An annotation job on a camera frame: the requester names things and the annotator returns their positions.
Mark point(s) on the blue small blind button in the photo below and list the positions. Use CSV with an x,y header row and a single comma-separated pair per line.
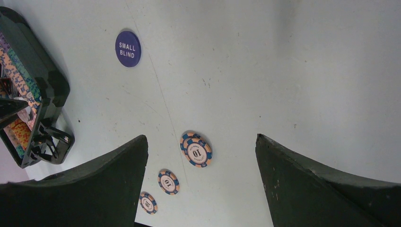
x,y
128,49

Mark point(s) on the teal chip stack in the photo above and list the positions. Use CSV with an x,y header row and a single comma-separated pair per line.
x,y
15,70

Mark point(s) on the poker chip lower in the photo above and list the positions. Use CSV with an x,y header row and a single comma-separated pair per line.
x,y
148,203

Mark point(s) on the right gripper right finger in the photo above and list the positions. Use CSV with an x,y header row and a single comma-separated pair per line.
x,y
302,192

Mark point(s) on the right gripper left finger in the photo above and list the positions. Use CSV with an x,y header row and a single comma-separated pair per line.
x,y
103,192

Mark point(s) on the black poker set case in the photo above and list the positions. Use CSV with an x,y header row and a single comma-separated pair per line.
x,y
30,75

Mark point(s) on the poker chip middle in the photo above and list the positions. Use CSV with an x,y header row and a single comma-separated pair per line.
x,y
168,182

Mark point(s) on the poker chip near triangle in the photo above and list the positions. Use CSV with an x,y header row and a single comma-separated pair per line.
x,y
196,149

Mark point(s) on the orange blue chip stack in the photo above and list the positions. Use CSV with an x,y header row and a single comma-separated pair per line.
x,y
18,132

